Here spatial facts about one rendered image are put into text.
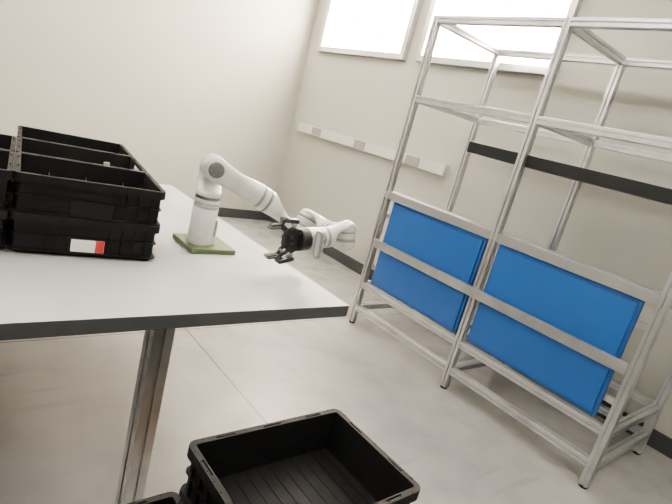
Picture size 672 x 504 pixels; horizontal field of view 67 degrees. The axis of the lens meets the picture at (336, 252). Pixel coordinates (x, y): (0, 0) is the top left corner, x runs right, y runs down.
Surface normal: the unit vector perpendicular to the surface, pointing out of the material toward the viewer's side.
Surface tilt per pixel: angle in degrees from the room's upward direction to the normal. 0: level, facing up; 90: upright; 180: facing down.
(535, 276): 90
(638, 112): 90
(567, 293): 90
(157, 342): 90
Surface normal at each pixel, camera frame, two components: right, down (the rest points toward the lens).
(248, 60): 0.61, 0.35
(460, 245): -0.76, -0.04
